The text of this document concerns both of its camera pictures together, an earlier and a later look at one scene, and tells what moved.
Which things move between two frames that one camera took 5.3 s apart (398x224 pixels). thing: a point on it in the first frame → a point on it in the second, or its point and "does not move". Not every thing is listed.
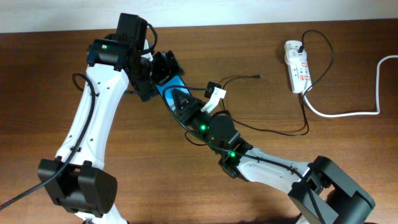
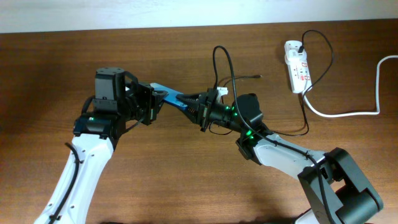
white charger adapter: [293, 56] does not move
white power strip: [299, 73] does not move
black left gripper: [169, 68] → [154, 98]
